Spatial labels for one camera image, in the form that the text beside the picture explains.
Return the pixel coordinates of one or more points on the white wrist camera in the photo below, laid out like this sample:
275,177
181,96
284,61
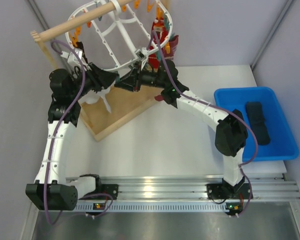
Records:
143,55
72,60

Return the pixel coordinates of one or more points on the striped maroon sock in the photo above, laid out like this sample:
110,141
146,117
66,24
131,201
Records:
159,98
171,47

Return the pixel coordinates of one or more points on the aluminium mounting rail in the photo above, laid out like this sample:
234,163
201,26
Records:
94,194

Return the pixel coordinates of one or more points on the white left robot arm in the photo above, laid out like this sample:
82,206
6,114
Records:
57,140

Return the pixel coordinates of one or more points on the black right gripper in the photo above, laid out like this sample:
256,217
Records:
131,82

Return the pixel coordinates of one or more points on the orange clothes peg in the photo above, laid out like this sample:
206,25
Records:
149,5

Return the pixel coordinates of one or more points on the red christmas sock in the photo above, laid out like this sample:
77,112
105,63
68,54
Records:
160,29

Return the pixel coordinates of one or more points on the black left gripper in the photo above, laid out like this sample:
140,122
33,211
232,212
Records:
101,79

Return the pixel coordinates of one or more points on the white round clip hanger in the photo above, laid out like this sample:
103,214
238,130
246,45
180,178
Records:
122,58

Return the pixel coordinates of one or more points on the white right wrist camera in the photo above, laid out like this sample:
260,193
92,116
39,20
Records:
143,55

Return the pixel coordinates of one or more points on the wooden hanger stand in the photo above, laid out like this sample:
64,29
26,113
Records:
119,106

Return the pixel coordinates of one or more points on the white black striped sock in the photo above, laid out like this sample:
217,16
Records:
92,97

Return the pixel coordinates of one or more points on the dark navy sock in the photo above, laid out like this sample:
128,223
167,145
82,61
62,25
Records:
255,115

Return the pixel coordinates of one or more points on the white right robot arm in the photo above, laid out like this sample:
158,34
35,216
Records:
230,132

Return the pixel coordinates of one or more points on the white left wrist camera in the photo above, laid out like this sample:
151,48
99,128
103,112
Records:
72,60

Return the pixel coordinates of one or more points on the brown argyle sock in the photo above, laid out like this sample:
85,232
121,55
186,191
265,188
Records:
79,45

